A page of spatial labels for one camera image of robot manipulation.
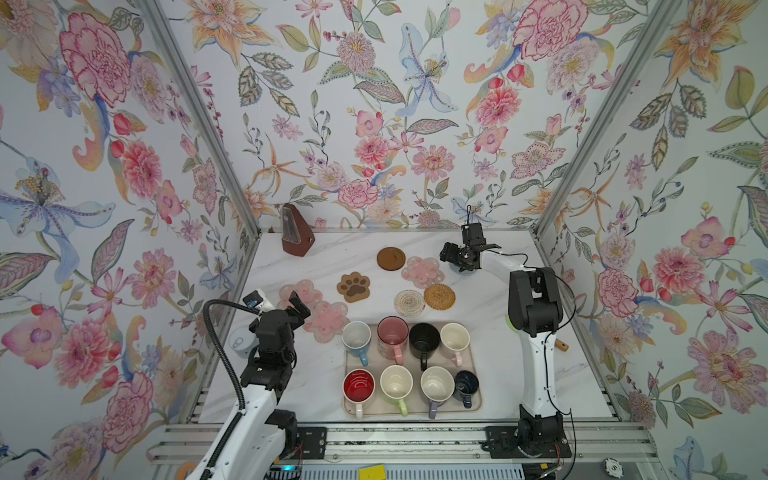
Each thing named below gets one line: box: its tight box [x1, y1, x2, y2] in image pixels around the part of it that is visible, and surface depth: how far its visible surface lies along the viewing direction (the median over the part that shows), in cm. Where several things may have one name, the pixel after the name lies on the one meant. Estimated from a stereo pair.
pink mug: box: [377, 315, 409, 366], surface depth 85 cm
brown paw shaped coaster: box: [336, 272, 370, 303], surface depth 106 cm
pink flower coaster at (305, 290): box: [277, 279, 323, 309], surface depth 106 cm
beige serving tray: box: [344, 324, 482, 415], surface depth 82 cm
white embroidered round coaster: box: [394, 289, 425, 318], surface depth 102 cm
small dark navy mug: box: [452, 370, 479, 409], surface depth 80 cm
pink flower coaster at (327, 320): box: [303, 300, 351, 344], surface depth 98 cm
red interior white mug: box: [342, 368, 376, 420], surface depth 80 cm
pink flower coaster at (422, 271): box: [401, 256, 445, 289], surface depth 112 cm
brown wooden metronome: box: [281, 203, 316, 257], surface depth 110 cm
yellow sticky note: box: [359, 464, 386, 480], surface depth 70 cm
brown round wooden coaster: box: [376, 247, 406, 271], surface depth 115 cm
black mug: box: [409, 322, 441, 372], surface depth 86 cm
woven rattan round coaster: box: [424, 283, 456, 311], surface depth 103 cm
